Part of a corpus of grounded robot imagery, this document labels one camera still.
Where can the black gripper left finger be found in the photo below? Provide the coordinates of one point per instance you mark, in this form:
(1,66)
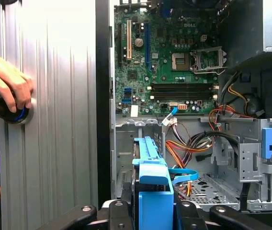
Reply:
(118,215)

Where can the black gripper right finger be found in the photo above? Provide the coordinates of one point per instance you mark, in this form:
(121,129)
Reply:
(186,215)

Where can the hard disk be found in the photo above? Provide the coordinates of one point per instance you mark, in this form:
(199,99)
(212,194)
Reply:
(155,210)

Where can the metal disk bay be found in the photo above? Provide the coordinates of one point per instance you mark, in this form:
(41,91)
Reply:
(212,191)

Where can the person's left hand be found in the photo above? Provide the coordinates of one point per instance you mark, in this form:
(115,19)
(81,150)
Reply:
(9,79)

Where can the metal optical drive cage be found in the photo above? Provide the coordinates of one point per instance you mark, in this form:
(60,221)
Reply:
(248,155)

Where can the blue SATA port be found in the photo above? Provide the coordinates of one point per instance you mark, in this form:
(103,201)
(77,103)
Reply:
(127,101)
(127,90)

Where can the black RAM slot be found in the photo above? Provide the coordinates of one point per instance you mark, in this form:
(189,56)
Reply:
(181,94)
(181,98)
(181,89)
(181,85)

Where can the black open PC case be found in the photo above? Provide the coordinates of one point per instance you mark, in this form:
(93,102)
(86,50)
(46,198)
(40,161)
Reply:
(102,95)

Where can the black chipset chip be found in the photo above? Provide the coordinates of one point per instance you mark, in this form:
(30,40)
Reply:
(132,75)

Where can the green motherboard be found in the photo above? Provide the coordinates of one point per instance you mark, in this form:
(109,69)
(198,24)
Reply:
(164,72)

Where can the metal locking lever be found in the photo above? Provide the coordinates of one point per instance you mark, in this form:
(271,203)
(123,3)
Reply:
(207,72)

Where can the CPU socket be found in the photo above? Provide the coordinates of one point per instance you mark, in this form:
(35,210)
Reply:
(181,61)

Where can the metal socket cover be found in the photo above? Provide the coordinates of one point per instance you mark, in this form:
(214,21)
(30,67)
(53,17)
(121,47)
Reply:
(223,58)

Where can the long black expansion slot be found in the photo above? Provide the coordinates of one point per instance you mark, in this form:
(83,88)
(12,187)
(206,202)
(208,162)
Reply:
(120,43)

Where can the silver coin cell battery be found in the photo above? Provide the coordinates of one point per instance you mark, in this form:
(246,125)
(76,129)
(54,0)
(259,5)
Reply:
(139,42)

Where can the blue expansion slot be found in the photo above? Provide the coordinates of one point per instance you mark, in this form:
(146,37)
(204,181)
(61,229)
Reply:
(147,43)

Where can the white expansion slot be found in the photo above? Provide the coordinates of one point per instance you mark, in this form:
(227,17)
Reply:
(129,40)

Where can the short black expansion slot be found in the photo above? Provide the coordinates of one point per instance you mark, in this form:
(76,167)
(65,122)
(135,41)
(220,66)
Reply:
(138,28)

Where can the grey power supply unit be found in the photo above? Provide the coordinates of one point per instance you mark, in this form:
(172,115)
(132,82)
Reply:
(246,31)

